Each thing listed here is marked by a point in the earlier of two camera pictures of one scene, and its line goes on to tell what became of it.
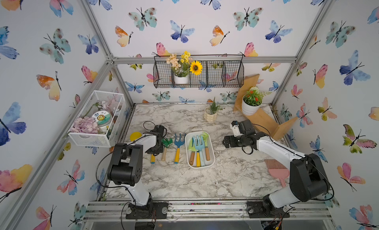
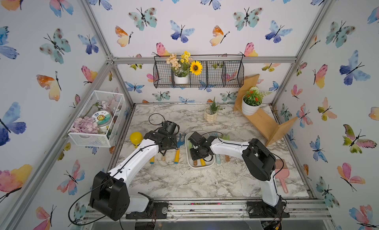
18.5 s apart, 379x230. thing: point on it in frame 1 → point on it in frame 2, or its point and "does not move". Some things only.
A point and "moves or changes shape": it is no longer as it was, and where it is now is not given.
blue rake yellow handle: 198,148 moves or changes shape
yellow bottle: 134,135 does not move
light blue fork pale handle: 201,147 moves or changes shape
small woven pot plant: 210,112 does not move
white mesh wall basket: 102,121 does not move
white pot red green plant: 251,102 does not move
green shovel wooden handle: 206,135 moves or changes shape
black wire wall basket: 218,71 does not move
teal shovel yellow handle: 153,159 does not move
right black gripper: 231,142 → 192,155
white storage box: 188,137 does not move
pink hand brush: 277,170 does not move
